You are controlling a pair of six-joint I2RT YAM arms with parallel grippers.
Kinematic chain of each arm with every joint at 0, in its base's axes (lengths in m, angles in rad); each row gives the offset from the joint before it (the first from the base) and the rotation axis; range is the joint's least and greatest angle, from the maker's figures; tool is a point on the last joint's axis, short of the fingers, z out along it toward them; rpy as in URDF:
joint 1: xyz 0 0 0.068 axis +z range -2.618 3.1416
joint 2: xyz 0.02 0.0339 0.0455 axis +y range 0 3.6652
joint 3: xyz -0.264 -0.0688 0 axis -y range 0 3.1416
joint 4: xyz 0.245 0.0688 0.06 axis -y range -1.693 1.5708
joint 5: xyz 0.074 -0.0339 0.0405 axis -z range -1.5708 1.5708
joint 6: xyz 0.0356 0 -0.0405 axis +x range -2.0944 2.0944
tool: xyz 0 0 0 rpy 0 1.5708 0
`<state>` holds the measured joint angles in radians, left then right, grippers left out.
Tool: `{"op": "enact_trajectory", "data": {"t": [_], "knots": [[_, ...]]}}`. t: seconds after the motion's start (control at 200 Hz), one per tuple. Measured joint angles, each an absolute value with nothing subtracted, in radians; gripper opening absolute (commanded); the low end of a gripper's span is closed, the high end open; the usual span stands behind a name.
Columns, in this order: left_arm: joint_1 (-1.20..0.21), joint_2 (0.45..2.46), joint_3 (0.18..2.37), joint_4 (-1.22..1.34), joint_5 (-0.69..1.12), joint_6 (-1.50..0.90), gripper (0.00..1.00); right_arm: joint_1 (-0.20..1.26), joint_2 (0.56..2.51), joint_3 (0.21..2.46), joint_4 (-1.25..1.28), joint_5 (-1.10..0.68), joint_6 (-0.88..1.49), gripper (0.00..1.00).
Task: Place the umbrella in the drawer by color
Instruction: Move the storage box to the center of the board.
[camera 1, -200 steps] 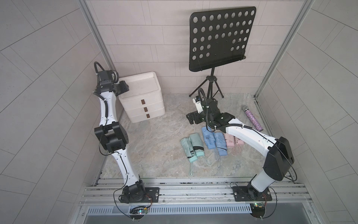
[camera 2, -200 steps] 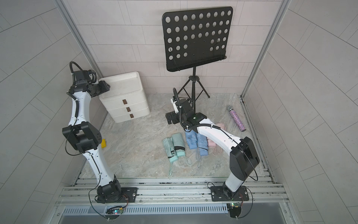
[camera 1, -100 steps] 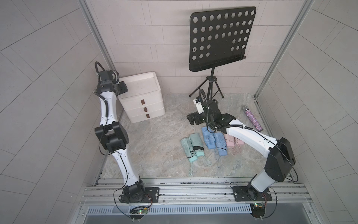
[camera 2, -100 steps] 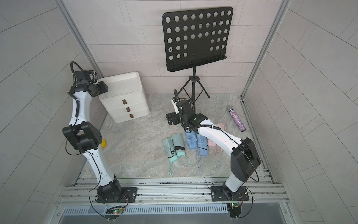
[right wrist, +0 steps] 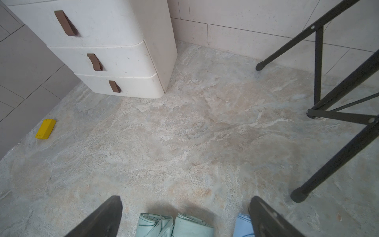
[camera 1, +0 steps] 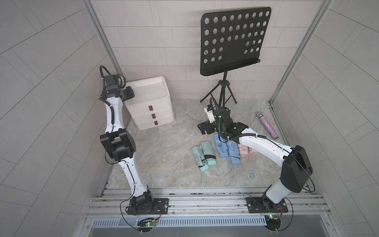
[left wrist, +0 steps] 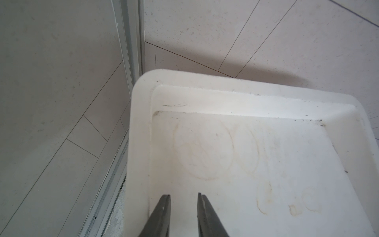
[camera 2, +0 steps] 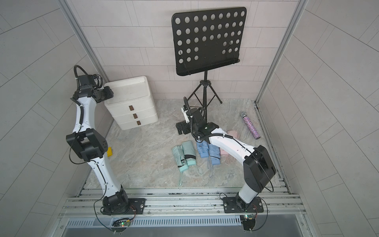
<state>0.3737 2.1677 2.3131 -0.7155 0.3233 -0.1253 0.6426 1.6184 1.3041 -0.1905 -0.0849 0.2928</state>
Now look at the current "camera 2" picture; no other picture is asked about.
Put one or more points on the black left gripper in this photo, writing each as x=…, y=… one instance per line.
x=106, y=91

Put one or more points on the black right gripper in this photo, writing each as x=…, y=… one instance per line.
x=180, y=127

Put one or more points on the white top drawer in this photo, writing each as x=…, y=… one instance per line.
x=119, y=107

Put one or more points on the white drawer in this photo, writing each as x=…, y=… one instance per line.
x=138, y=122
x=119, y=107
x=135, y=114

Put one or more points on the white three-drawer cabinet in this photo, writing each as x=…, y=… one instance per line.
x=130, y=88

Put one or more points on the pink umbrella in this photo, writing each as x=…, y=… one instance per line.
x=233, y=133
x=223, y=153

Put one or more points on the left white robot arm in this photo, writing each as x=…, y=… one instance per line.
x=90, y=146

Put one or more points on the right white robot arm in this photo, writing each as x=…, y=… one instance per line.
x=258, y=167

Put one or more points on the mint green folded umbrella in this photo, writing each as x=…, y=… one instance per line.
x=179, y=157

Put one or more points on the light blue folded umbrella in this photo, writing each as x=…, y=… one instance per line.
x=203, y=149

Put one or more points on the white middle drawer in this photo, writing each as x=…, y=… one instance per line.
x=135, y=114

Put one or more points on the white bottom drawer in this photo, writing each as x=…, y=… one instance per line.
x=138, y=122

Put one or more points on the yellow small block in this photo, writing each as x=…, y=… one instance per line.
x=109, y=152

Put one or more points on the purple glitter microphone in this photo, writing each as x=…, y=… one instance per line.
x=250, y=125

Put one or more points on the black perforated music stand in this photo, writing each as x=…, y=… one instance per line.
x=206, y=40

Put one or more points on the right green circuit board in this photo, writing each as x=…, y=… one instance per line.
x=247, y=218

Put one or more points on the green circuit board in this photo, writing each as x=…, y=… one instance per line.
x=247, y=218
x=122, y=223

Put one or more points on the left green circuit board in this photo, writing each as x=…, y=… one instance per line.
x=122, y=223

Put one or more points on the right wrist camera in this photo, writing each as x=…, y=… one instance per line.
x=184, y=111

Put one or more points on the aluminium rail frame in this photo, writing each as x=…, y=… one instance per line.
x=184, y=201

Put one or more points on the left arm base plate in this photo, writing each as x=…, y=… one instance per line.
x=134, y=205

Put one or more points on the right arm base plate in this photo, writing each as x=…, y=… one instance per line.
x=237, y=205

